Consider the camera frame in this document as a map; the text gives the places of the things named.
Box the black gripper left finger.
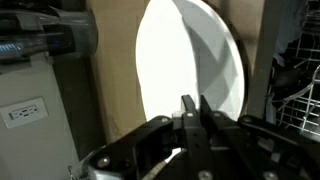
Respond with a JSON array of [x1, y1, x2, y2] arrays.
[[87, 94, 218, 180]]

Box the wire dishwasher rack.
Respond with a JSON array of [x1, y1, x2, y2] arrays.
[[266, 0, 320, 135]]

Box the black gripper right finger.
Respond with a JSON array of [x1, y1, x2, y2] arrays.
[[199, 95, 320, 180]]

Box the white wall outlet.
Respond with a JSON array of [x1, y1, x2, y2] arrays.
[[0, 96, 50, 130]]

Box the black wall-mounted device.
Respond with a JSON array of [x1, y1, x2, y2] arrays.
[[0, 9, 100, 62]]

